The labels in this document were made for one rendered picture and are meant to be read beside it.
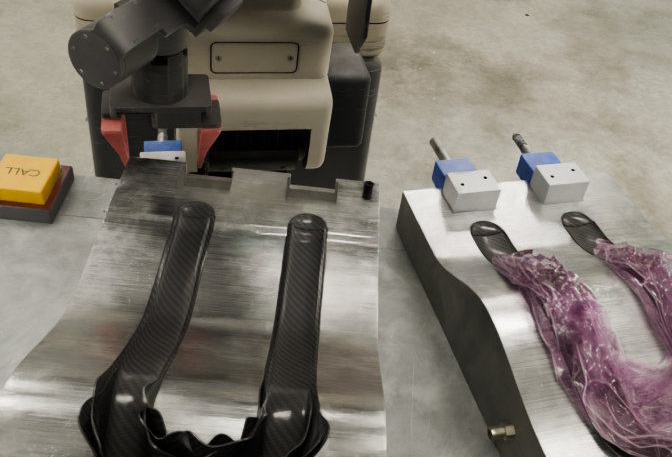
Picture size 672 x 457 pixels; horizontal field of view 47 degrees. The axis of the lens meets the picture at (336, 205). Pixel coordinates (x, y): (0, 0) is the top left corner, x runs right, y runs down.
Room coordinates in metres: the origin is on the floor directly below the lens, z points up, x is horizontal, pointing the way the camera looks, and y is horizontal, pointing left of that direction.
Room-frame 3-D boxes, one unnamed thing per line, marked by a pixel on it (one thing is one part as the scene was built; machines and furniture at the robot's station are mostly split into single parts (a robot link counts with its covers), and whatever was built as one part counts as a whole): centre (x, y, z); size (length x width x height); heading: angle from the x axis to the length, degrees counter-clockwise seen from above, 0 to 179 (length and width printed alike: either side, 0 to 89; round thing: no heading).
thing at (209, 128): (0.69, 0.17, 0.89); 0.07 x 0.07 x 0.09; 15
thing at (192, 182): (0.61, 0.13, 0.87); 0.05 x 0.05 x 0.04; 2
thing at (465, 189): (0.71, -0.13, 0.86); 0.13 x 0.05 x 0.05; 19
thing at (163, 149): (0.72, 0.21, 0.83); 0.13 x 0.05 x 0.05; 16
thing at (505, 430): (0.38, -0.16, 0.84); 0.02 x 0.01 x 0.02; 109
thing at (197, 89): (0.68, 0.20, 0.96); 0.10 x 0.07 x 0.07; 105
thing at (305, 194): (0.61, 0.03, 0.87); 0.05 x 0.05 x 0.04; 2
